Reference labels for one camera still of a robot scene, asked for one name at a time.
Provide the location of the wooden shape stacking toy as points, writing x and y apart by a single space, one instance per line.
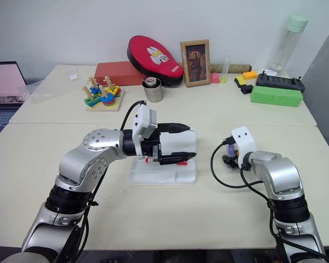
104 98

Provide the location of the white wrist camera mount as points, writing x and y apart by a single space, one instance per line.
141 120
245 141

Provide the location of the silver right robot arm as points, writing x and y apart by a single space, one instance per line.
279 175

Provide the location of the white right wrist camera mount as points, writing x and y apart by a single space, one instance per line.
245 141

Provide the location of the pink small block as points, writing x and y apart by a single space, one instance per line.
214 78

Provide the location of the clear plastic bag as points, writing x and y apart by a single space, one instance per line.
35 91

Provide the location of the red marker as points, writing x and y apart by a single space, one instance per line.
182 163

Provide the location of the red black oval case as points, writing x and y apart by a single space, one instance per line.
150 56

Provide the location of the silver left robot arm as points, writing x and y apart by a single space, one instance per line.
79 161

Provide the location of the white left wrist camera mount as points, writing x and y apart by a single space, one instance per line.
141 120

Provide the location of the clear tube with yellow liquid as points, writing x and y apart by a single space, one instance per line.
224 74

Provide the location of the red white item in cup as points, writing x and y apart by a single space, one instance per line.
150 81

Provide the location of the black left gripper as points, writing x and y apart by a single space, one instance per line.
149 148

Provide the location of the orange toy brick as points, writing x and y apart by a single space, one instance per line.
250 74

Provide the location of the black remote controller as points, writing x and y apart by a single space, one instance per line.
279 82

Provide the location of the white crumpled paper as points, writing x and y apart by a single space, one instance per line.
268 71

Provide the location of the open laptop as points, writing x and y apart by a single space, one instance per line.
2 82

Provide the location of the white plastic pencil case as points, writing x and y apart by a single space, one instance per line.
164 175

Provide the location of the small clear plastic packet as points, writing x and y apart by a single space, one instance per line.
73 76

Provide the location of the wooden framed portrait picture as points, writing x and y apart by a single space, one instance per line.
196 63

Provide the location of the brown rolled cylinder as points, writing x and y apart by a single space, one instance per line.
238 67

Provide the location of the black toy brick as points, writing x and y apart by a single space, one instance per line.
246 89

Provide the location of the metal cup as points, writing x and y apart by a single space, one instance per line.
153 93

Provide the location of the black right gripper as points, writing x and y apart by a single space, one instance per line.
235 165

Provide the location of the purple marker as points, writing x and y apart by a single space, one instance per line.
231 150

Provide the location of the green rectangular block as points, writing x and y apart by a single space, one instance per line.
275 96

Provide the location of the red rectangular block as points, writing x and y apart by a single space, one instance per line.
112 72

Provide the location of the clear bottle green lid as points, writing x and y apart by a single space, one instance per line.
288 43

